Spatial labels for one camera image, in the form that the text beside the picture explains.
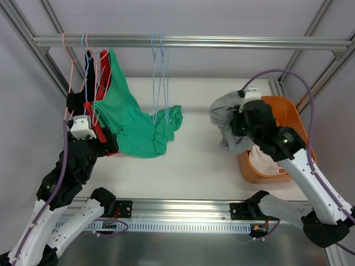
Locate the pink wire hanger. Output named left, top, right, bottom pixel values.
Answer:
left=84, top=33, right=100, bottom=114
left=62, top=32, right=80, bottom=120

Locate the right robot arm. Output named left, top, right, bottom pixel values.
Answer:
left=231, top=100, right=354, bottom=248

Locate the light blue wire hanger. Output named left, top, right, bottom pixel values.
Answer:
left=159, top=34, right=169, bottom=124

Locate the aluminium hanging rail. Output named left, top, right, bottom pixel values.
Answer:
left=33, top=33, right=353, bottom=52

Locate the black mounting plate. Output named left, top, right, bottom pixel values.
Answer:
left=111, top=200, right=133, bottom=219
left=229, top=202, right=252, bottom=221

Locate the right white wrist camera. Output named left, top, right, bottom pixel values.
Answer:
left=239, top=87, right=262, bottom=113

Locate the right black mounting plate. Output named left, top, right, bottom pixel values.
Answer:
left=229, top=202, right=252, bottom=221

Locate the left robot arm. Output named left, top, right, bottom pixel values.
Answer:
left=1, top=127, right=116, bottom=265

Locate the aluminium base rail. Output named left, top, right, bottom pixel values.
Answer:
left=55, top=198, right=308, bottom=222

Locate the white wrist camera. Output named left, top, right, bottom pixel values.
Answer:
left=70, top=115, right=97, bottom=140
left=239, top=87, right=262, bottom=113

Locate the orange plastic basket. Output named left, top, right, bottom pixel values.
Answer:
left=237, top=96, right=308, bottom=184

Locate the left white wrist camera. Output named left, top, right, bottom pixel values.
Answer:
left=70, top=115, right=97, bottom=140

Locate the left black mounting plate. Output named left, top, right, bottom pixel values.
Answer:
left=111, top=200, right=133, bottom=219

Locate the black tank top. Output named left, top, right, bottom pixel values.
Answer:
left=66, top=50, right=97, bottom=117

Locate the grey tank top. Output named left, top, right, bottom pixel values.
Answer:
left=209, top=91, right=254, bottom=155

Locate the slotted white cable duct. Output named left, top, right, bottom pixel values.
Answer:
left=85, top=221, right=251, bottom=234

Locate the white tank top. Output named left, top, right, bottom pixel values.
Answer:
left=248, top=145, right=286, bottom=176

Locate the red tank top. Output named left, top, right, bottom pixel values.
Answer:
left=84, top=50, right=111, bottom=141

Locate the green tank top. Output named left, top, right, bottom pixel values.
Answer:
left=93, top=48, right=183, bottom=158

